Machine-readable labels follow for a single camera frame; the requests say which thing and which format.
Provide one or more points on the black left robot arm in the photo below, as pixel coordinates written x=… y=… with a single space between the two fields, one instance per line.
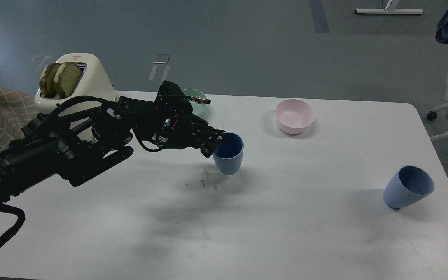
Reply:
x=86 y=136

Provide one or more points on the white desk foot bar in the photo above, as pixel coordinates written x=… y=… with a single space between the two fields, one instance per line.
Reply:
x=382 y=11

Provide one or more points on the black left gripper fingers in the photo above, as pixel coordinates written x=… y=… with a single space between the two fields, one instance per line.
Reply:
x=206 y=138

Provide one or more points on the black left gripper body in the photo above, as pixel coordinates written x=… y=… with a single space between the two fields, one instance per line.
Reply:
x=166 y=122

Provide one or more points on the front toast slice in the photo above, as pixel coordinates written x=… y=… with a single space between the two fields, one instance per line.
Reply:
x=66 y=78

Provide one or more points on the toast slice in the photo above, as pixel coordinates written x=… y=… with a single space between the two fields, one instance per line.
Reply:
x=66 y=78
x=46 y=82

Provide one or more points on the rear toast slice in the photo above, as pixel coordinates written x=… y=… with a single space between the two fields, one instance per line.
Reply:
x=46 y=82

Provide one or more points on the pink bowl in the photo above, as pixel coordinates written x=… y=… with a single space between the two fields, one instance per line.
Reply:
x=294 y=116

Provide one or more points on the cream white toaster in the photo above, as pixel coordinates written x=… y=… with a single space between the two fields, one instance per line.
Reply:
x=93 y=82

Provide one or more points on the blue cup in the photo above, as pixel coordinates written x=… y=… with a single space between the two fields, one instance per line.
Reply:
x=228 y=155
x=408 y=185

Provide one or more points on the green bowl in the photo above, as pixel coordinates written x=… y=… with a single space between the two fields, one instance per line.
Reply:
x=197 y=108

